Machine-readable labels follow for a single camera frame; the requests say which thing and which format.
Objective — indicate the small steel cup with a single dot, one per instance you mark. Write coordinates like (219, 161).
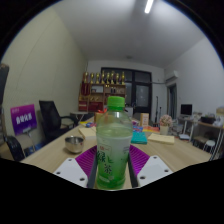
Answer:
(74, 144)

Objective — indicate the white stool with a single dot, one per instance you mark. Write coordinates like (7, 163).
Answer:
(210, 144)

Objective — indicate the ceiling tube light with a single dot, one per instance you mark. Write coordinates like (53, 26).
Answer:
(148, 6)

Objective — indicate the black chair backrest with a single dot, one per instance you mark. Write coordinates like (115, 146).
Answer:
(15, 148)

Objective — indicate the teal book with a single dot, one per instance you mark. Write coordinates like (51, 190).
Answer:
(139, 138)

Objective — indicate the green tea drink bottle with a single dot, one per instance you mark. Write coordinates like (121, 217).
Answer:
(114, 150)

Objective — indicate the pale yellow book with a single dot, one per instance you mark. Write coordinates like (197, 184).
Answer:
(88, 132)

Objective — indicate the wooden shelf unit with trophies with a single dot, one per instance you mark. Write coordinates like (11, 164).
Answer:
(96, 96)

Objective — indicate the small orange box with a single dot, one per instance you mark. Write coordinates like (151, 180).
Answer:
(144, 120)

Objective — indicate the potted pink flowers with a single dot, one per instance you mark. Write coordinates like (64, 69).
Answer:
(165, 121)

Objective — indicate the computer monitor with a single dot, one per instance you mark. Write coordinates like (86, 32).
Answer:
(186, 109)

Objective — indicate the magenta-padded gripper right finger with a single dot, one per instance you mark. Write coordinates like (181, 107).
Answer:
(140, 160)

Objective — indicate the black office chair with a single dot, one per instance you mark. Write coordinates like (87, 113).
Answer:
(50, 118)

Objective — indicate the cluttered side desk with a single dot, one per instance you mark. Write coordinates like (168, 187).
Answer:
(206, 125)

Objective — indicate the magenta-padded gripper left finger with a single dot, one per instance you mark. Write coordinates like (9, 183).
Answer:
(83, 161)

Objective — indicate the yellow gift box red ribbon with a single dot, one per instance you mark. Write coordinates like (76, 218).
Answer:
(100, 116)

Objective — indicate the pale yellow notepad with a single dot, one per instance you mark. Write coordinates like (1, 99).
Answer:
(161, 138)

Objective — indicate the small white side table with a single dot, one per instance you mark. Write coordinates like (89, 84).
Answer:
(79, 114)

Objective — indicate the purple sign board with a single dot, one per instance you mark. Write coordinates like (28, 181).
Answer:
(23, 119)

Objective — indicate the white wall air conditioner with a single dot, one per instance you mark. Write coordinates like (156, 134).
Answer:
(171, 76)

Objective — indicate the dark suitcase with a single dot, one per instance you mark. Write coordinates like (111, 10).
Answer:
(3, 80)

